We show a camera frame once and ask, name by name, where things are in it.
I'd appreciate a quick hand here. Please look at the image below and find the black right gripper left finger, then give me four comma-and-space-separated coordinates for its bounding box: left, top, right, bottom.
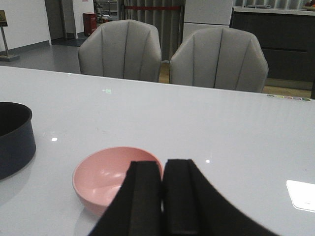
89, 161, 161, 236

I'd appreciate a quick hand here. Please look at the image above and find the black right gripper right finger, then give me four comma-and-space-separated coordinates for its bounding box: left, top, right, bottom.
162, 159, 273, 236

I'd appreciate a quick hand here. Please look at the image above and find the pink bowl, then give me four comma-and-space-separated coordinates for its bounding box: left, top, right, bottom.
72, 147, 163, 216

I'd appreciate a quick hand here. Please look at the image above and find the dark blue saucepan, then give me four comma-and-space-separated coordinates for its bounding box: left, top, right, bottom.
0, 102, 36, 179

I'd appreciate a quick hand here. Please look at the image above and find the right grey upholstered chair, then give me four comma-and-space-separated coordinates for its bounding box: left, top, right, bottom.
169, 27, 269, 92

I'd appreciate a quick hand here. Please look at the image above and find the grey upholstered chair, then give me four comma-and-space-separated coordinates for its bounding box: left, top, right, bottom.
78, 20, 161, 83
169, 27, 269, 92

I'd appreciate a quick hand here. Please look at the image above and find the left grey upholstered chair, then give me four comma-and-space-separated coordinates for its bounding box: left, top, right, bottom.
78, 20, 161, 83

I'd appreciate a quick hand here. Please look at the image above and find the white refrigerator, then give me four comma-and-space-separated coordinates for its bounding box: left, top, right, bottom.
183, 0, 233, 40

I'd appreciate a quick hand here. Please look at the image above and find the dark kitchen counter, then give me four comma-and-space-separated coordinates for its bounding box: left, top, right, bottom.
231, 7, 315, 82

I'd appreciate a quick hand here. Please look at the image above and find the red trash bin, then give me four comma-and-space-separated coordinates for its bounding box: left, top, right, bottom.
83, 12, 97, 36

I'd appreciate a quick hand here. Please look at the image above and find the sign stand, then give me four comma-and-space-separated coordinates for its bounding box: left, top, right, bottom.
0, 10, 20, 62

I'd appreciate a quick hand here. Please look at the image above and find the fruit plate on counter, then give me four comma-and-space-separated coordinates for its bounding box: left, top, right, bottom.
302, 0, 315, 11

